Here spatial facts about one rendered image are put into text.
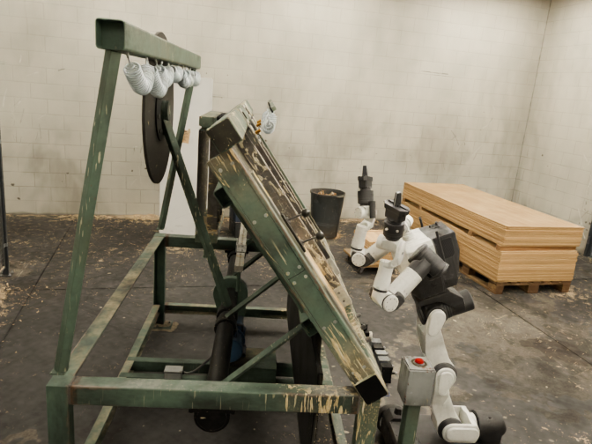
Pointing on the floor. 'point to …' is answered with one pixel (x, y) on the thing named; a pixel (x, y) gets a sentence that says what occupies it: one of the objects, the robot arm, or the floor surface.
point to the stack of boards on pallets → (499, 236)
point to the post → (409, 425)
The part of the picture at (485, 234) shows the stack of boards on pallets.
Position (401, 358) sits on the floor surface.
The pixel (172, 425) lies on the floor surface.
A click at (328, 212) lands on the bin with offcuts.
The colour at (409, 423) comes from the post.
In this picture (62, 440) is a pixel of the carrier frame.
